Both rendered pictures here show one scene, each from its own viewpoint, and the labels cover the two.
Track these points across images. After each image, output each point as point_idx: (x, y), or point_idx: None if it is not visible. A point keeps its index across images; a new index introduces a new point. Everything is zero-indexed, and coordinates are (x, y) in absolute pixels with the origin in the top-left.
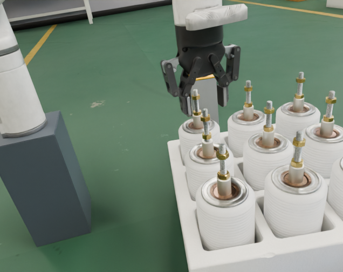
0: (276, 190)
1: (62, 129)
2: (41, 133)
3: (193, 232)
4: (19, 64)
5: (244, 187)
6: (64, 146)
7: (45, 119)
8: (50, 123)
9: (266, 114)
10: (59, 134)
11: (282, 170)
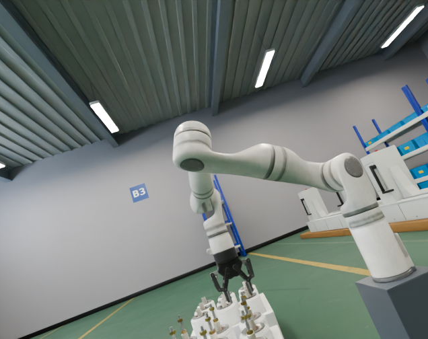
0: (229, 325)
1: (378, 299)
2: (368, 279)
3: (274, 332)
4: (348, 227)
5: (241, 320)
6: (374, 307)
7: (373, 276)
8: (372, 283)
9: (210, 321)
10: (367, 293)
11: (221, 330)
